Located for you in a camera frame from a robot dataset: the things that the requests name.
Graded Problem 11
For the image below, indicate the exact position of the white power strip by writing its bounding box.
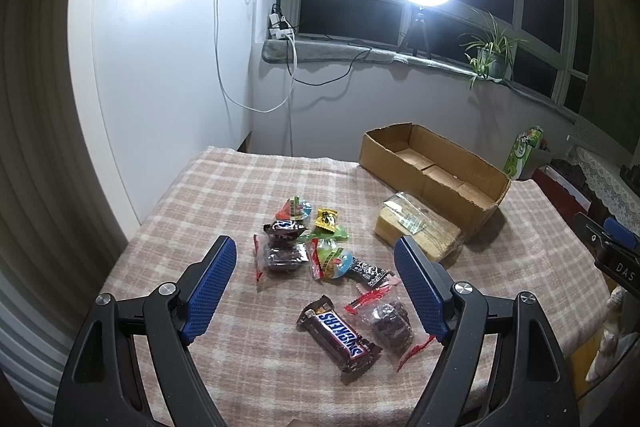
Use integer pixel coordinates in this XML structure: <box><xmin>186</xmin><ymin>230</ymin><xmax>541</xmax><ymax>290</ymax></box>
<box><xmin>268</xmin><ymin>3</ymin><xmax>295</xmax><ymax>41</ymax></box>

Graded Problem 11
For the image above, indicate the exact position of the black white candy packet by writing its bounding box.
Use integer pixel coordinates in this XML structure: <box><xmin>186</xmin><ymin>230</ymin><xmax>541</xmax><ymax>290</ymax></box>
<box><xmin>346</xmin><ymin>257</ymin><xmax>395</xmax><ymax>291</ymax></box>

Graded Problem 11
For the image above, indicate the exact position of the clear bag dried fruit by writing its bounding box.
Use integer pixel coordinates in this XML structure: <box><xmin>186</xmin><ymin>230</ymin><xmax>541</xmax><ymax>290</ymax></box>
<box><xmin>344</xmin><ymin>283</ymin><xmax>435</xmax><ymax>372</ymax></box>
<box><xmin>253</xmin><ymin>234</ymin><xmax>309</xmax><ymax>293</ymax></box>

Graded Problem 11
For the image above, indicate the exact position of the pink plaid tablecloth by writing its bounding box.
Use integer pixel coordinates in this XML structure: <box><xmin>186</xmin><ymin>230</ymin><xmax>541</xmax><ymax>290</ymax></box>
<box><xmin>96</xmin><ymin>145</ymin><xmax>614</xmax><ymax>427</ymax></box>

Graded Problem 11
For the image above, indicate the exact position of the white lace cloth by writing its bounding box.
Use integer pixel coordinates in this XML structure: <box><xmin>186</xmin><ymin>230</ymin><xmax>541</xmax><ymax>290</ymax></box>
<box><xmin>567</xmin><ymin>145</ymin><xmax>639</xmax><ymax>235</ymax></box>

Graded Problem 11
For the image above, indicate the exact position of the green carton box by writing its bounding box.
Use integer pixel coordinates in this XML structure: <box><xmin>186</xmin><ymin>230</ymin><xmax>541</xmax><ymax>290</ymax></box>
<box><xmin>503</xmin><ymin>126</ymin><xmax>544</xmax><ymax>180</ymax></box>

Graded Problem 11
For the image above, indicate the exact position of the grey windowsill cloth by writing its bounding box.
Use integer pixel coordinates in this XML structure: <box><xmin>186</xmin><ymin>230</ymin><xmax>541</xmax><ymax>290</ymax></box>
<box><xmin>260</xmin><ymin>39</ymin><xmax>577</xmax><ymax>124</ymax></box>

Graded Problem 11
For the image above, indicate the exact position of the green blue jelly packet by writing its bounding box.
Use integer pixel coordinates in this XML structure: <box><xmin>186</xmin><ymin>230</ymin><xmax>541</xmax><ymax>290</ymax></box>
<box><xmin>309</xmin><ymin>237</ymin><xmax>354</xmax><ymax>281</ymax></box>

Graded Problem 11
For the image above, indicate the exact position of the bagged sliced bread loaf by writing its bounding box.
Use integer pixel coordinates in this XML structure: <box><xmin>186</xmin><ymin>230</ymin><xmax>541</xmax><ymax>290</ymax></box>
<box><xmin>374</xmin><ymin>192</ymin><xmax>463</xmax><ymax>262</ymax></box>

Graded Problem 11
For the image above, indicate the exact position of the black cable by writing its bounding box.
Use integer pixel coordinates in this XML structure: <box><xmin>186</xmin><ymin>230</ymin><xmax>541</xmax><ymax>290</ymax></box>
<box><xmin>284</xmin><ymin>37</ymin><xmax>374</xmax><ymax>87</ymax></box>

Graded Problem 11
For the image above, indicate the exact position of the green candy packet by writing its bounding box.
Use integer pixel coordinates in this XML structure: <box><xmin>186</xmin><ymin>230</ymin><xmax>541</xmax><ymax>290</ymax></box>
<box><xmin>303</xmin><ymin>225</ymin><xmax>349</xmax><ymax>242</ymax></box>

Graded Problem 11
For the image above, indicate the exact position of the large Snickers bar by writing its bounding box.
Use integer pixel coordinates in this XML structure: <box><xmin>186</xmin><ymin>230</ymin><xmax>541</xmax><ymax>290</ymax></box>
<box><xmin>296</xmin><ymin>295</ymin><xmax>383</xmax><ymax>385</ymax></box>

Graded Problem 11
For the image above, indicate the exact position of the brown cardboard box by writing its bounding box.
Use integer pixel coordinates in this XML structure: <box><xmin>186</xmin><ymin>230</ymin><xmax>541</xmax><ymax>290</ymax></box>
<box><xmin>359</xmin><ymin>122</ymin><xmax>511</xmax><ymax>237</ymax></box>

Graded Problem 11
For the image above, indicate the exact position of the yellow candy packet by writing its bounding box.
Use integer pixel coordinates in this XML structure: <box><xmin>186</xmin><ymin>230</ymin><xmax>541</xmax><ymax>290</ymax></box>
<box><xmin>314</xmin><ymin>207</ymin><xmax>338</xmax><ymax>234</ymax></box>

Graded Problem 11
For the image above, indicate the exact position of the white cable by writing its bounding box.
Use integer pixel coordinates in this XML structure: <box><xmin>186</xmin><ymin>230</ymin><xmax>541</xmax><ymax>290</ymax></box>
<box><xmin>211</xmin><ymin>0</ymin><xmax>300</xmax><ymax>158</ymax></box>

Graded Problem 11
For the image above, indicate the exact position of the potted spider plant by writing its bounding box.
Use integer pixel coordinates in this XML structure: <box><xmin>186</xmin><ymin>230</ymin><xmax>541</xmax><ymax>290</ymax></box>
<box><xmin>460</xmin><ymin>8</ymin><xmax>526</xmax><ymax>90</ymax></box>

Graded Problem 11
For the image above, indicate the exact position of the red triangular snack packet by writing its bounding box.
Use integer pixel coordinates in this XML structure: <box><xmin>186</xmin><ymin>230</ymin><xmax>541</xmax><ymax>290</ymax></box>
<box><xmin>274</xmin><ymin>196</ymin><xmax>312</xmax><ymax>221</ymax></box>

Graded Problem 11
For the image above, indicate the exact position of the white cabinet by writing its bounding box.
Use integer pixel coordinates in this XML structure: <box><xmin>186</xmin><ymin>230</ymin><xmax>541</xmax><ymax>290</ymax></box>
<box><xmin>67</xmin><ymin>0</ymin><xmax>254</xmax><ymax>237</ymax></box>

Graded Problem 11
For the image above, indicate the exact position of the small Snickers bar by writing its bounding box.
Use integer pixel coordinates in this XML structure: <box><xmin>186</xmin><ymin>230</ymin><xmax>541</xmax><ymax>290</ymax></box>
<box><xmin>262</xmin><ymin>220</ymin><xmax>307</xmax><ymax>242</ymax></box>

